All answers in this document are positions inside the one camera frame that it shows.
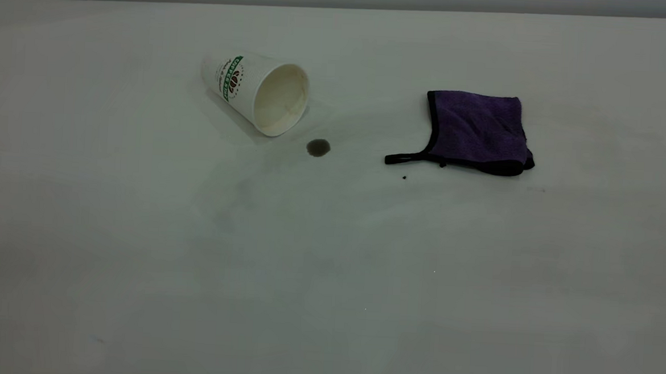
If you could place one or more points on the white paper coffee cup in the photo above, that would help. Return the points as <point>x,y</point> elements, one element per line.
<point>258,86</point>

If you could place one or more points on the purple microfiber cloth black trim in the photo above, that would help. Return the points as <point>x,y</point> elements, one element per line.
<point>476,126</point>

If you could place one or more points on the brown coffee spill spot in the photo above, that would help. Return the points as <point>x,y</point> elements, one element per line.
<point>318,147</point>

